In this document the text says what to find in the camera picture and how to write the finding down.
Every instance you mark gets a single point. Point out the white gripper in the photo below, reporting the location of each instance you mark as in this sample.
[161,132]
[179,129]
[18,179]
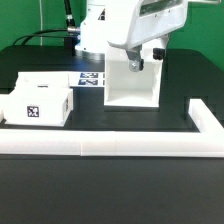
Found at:
[131,23]

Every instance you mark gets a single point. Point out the white drawer cabinet box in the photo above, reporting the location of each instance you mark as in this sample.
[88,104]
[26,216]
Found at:
[124,87]

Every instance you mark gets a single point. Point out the white front drawer tray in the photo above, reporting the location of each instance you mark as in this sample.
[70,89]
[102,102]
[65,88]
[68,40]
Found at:
[38,106]

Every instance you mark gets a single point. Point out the white drawer tray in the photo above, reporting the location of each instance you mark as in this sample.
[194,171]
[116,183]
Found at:
[38,106]
[46,79]

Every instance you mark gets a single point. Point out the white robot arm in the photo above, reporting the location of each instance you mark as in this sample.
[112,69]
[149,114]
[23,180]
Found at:
[93,34]

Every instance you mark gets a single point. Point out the white rear drawer tray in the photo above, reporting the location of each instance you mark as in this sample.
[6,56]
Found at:
[46,79]

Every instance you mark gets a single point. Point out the white fiducial marker plate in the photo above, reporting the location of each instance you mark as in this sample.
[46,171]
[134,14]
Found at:
[86,79]

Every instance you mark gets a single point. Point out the white L-shaped fence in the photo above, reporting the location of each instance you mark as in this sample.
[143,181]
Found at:
[207,141]

